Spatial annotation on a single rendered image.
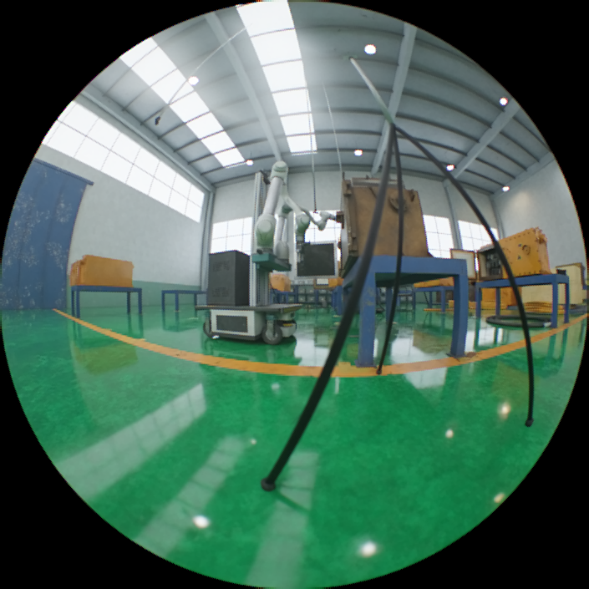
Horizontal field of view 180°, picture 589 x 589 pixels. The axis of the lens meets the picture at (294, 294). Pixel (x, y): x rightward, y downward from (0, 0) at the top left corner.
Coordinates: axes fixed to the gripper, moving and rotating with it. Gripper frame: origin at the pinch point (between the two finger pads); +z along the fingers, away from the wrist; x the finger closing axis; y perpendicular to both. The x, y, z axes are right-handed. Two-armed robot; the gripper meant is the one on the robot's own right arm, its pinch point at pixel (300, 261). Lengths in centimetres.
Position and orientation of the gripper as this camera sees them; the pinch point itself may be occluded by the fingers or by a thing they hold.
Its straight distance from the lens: 162.2
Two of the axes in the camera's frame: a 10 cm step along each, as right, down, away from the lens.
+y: -9.6, 0.1, 2.6
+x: -2.6, -0.1, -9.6
